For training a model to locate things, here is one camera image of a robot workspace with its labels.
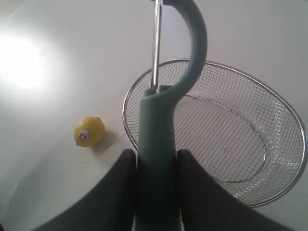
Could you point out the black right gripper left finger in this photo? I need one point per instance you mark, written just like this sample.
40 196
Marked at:
109 206

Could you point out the oval metal wire mesh basket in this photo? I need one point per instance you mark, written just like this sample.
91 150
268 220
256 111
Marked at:
242 133

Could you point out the teal handled peeler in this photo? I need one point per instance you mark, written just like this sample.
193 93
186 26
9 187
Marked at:
157 207

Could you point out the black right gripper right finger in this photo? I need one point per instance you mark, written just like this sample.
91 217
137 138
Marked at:
206 206

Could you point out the yellow lemon with sticker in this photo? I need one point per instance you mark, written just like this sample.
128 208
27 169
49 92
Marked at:
89 131

